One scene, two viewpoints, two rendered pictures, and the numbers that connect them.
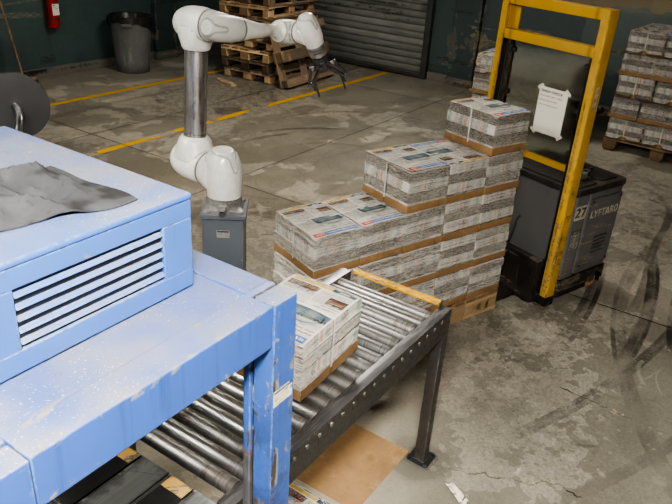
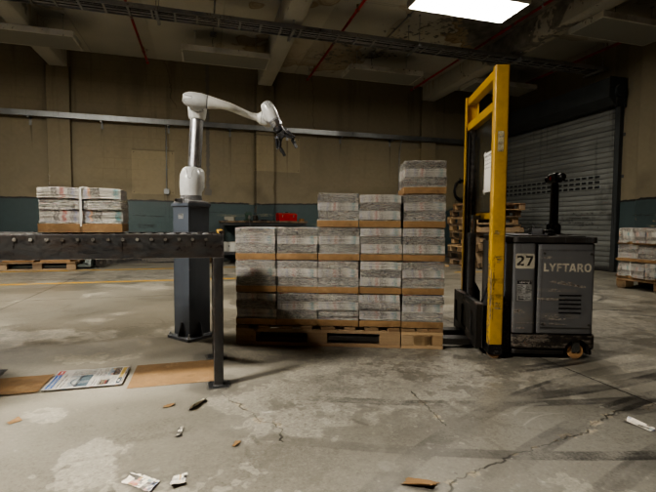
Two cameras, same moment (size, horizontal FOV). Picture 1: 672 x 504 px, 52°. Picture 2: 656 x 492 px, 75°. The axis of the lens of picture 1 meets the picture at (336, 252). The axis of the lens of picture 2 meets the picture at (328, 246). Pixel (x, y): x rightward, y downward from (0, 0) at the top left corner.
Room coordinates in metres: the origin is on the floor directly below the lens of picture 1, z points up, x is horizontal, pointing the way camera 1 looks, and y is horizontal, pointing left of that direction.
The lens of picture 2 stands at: (1.13, -2.36, 0.86)
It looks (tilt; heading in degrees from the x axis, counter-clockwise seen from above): 3 degrees down; 41
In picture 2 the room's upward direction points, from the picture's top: straight up
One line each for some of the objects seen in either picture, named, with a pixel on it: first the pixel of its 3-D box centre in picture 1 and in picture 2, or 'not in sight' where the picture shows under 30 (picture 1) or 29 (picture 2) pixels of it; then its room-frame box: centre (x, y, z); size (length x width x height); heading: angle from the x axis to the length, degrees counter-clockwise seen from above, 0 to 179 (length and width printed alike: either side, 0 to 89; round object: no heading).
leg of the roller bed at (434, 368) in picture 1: (429, 398); (218, 321); (2.44, -0.46, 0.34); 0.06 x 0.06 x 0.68; 57
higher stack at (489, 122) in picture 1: (472, 209); (419, 253); (3.91, -0.82, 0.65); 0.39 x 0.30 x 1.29; 38
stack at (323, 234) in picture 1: (377, 270); (319, 283); (3.47, -0.24, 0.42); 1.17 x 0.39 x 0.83; 128
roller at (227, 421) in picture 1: (224, 419); not in sight; (1.70, 0.31, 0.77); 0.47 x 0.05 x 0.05; 57
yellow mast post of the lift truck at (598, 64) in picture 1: (573, 165); (497, 207); (3.91, -1.36, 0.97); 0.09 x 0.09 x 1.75; 38
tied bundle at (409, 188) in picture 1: (405, 178); (339, 211); (3.55, -0.35, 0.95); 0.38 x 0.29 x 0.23; 38
